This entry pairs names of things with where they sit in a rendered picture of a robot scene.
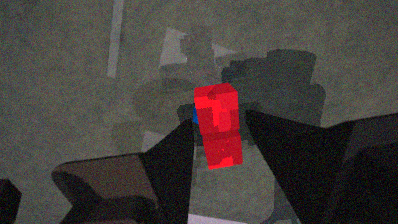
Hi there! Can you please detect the red cube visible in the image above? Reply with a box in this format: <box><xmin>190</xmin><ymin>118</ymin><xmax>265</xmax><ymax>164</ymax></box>
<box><xmin>202</xmin><ymin>130</ymin><xmax>243</xmax><ymax>170</ymax></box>
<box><xmin>194</xmin><ymin>83</ymin><xmax>240</xmax><ymax>135</ymax></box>

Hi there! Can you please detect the blue cube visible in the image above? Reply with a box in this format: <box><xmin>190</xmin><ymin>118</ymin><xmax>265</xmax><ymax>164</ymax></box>
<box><xmin>193</xmin><ymin>106</ymin><xmax>199</xmax><ymax>125</ymax></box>

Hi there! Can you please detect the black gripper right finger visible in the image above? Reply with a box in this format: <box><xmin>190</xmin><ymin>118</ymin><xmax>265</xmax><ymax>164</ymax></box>
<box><xmin>245</xmin><ymin>109</ymin><xmax>398</xmax><ymax>224</ymax></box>

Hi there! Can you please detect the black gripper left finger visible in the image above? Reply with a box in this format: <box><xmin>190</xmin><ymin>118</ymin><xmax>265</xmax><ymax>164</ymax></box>
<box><xmin>51</xmin><ymin>119</ymin><xmax>194</xmax><ymax>224</ymax></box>

